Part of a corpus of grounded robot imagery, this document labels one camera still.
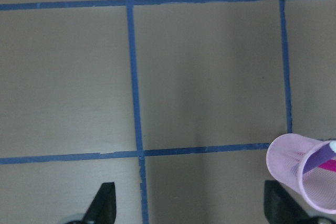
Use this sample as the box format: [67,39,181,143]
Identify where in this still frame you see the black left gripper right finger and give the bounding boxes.
[264,180,311,224]

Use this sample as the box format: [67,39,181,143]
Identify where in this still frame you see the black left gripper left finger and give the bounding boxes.
[81,182,117,224]

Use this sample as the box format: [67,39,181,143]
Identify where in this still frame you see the pink pen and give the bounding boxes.
[318,159,336,172]

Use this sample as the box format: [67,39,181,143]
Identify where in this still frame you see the purple pen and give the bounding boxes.
[302,141,335,174]

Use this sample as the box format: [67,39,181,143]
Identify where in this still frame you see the pink mesh pen cup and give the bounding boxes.
[266,133,335,214]

